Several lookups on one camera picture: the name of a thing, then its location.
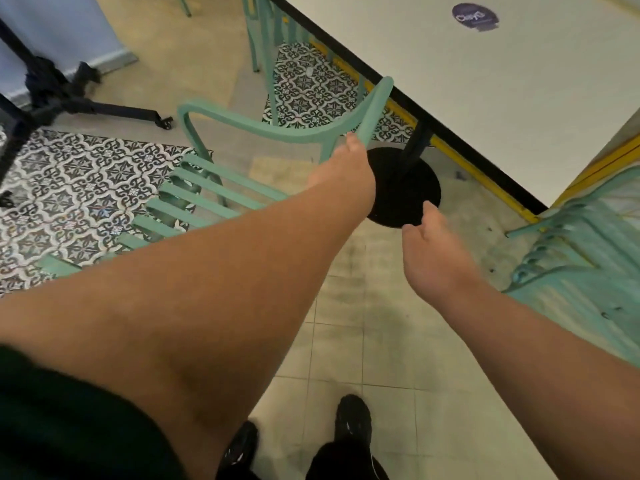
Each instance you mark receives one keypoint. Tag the white table with black edge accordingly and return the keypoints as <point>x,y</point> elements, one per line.
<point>500,94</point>

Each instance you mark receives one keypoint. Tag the person's left hand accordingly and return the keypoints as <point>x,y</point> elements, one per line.
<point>347,172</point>

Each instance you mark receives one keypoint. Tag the person's right hand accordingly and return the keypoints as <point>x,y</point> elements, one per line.
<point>435,259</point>

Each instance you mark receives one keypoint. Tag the green slatted metal chair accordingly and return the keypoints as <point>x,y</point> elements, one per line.
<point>265,39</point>
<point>585,259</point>
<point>280,132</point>

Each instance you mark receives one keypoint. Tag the person's black shoe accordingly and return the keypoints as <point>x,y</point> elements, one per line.
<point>242,444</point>
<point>353,417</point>

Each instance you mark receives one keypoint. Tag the person's left forearm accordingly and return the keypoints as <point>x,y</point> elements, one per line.
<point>200,294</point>

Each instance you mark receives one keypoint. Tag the person's dark green shirt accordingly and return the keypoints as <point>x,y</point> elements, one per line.
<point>65,424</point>

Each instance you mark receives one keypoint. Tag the white standing banner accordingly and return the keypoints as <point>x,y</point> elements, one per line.
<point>55,29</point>

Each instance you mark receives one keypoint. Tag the person's black trousers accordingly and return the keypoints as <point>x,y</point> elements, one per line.
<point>345,462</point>

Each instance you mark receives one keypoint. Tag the person's black right shoe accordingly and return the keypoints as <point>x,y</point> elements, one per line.
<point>353,417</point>

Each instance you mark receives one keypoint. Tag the person's black left shoe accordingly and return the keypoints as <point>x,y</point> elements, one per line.
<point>242,444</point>

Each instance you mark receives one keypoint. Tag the black tripod stand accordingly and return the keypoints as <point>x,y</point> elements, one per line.
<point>55,94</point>

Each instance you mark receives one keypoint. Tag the person's left thumb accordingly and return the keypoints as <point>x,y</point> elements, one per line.
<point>356,144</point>

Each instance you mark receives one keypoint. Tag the person's right forearm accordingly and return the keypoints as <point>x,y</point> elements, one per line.
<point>550,384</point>

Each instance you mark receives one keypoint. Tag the black round table base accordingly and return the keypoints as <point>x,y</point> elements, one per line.
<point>400,194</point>

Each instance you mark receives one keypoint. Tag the person's right thumb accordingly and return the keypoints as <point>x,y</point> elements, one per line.
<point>433,214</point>

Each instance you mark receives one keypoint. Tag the round purple sticker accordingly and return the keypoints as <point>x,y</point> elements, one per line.
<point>475,16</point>

